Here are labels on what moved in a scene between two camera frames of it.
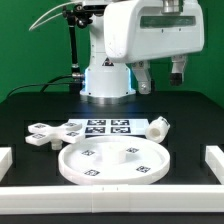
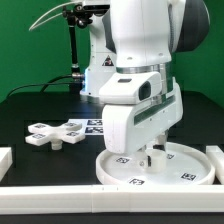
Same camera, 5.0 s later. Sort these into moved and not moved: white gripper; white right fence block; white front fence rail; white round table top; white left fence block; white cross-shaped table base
Moved: white round table top; white gripper
Not moved: white cross-shaped table base; white right fence block; white front fence rail; white left fence block
